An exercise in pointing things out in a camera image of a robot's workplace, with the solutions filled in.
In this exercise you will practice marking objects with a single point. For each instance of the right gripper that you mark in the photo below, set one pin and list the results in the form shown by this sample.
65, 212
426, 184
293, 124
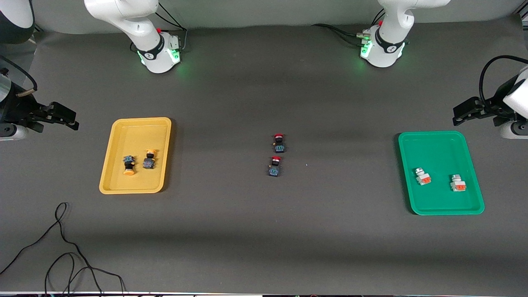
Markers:
20, 109

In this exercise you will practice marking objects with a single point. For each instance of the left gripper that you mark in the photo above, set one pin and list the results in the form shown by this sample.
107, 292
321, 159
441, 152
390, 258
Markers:
493, 107

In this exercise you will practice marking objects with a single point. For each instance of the grey orange push button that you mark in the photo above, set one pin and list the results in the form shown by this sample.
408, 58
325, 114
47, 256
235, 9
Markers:
423, 178
458, 185

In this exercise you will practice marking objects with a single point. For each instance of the yellow cap push button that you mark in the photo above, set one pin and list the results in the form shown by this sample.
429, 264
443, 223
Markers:
149, 163
129, 165

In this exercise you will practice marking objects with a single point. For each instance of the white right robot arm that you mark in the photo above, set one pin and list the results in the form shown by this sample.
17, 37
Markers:
123, 12

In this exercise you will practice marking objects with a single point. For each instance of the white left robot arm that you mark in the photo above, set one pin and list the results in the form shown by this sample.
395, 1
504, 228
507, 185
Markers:
392, 24

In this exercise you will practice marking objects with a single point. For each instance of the yellow plastic tray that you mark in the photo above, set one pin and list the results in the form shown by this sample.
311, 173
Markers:
123, 185

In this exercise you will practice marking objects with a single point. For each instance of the green plastic tray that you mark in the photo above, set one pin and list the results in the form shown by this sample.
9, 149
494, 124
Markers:
437, 198

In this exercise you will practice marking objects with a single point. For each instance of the red cap push button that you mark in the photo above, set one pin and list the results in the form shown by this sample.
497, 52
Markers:
279, 146
274, 170

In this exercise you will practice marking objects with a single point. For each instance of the dark grey table mat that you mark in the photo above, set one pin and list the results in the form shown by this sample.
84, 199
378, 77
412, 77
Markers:
264, 247

